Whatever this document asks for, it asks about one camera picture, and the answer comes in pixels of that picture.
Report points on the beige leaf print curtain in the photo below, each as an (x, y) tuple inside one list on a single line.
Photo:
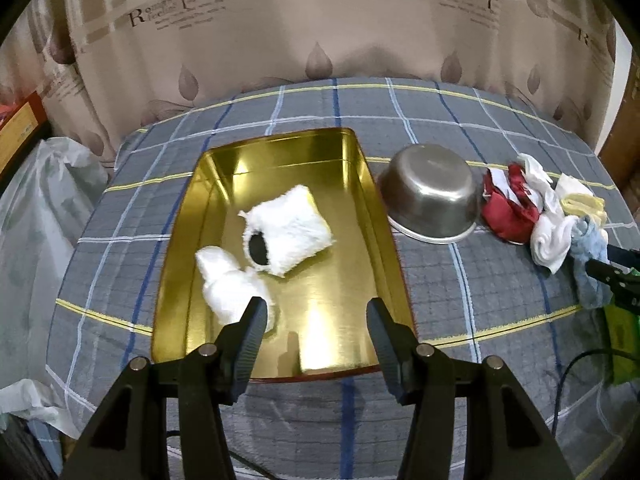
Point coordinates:
[(250, 60)]

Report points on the white plastic bag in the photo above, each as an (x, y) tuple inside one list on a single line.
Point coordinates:
[(40, 220)]

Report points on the red cloth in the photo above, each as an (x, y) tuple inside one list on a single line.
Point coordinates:
[(510, 220)]

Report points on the grey plaid bed sheet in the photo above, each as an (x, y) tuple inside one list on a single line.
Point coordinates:
[(475, 300)]

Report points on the wooden door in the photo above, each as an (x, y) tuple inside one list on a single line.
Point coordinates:
[(625, 150)]

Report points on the light blue cloth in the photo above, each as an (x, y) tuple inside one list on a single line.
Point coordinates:
[(585, 260)]

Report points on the white crumpled paper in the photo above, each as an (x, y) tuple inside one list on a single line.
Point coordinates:
[(30, 400)]

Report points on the white square soft pad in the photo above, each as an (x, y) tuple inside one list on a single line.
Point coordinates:
[(295, 230)]

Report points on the pale yellow cloth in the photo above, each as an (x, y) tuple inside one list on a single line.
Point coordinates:
[(580, 200)]

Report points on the green packet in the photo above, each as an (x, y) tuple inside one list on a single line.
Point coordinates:
[(625, 345)]

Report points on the orange box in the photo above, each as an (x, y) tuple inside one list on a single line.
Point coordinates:
[(20, 125)]

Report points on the stainless steel bowl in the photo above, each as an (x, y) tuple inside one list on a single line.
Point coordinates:
[(430, 190)]

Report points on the white cloth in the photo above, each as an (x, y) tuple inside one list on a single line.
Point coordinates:
[(225, 285)]

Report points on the gold tin box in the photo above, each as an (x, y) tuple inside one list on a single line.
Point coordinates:
[(310, 270)]

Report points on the white sock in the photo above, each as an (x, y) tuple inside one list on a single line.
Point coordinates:
[(550, 240)]

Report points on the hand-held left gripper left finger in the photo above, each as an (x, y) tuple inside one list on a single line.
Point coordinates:
[(250, 340)]

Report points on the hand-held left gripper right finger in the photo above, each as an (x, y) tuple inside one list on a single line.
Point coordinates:
[(387, 345)]

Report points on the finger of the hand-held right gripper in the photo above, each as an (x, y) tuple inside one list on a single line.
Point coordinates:
[(617, 277)]

